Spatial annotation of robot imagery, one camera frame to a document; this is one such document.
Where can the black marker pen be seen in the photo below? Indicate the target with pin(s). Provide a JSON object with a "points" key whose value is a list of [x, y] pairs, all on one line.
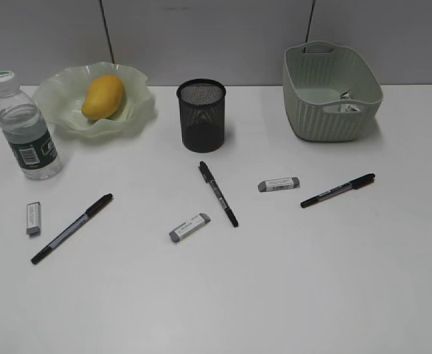
{"points": [[354, 184], [72, 228], [210, 180]]}

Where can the yellow mango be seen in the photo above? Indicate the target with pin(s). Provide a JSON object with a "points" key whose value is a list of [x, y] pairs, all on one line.
{"points": [[103, 98]]}

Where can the waste paper ball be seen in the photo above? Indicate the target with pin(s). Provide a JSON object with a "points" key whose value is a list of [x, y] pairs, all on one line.
{"points": [[347, 107]]}

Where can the clear water bottle green label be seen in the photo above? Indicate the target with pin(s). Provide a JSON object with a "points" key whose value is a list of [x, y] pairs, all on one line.
{"points": [[26, 132]]}

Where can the grey white eraser middle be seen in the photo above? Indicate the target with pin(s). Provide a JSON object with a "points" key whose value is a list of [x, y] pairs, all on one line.
{"points": [[188, 227]]}

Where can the grey white eraser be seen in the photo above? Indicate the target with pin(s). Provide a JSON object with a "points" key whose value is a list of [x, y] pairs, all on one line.
{"points": [[33, 214], [188, 227], [278, 184]]}

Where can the grey white eraser right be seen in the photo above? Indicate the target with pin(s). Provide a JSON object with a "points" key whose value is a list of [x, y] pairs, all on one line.
{"points": [[278, 184]]}

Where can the black mesh pen holder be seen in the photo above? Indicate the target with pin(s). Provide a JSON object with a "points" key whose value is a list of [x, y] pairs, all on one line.
{"points": [[202, 114]]}

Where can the pale green plastic basket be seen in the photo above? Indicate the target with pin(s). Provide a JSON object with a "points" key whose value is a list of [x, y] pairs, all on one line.
{"points": [[314, 76]]}

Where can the pale green wavy glass plate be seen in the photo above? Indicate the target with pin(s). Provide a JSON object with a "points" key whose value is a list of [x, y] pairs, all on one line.
{"points": [[61, 97]]}

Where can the grey white eraser left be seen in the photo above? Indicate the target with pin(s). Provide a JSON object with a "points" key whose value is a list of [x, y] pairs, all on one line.
{"points": [[33, 214]]}

